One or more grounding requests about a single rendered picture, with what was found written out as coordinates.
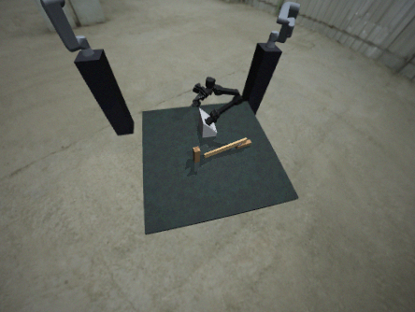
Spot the long wooden rail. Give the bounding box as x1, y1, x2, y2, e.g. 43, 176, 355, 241
204, 137, 247, 158

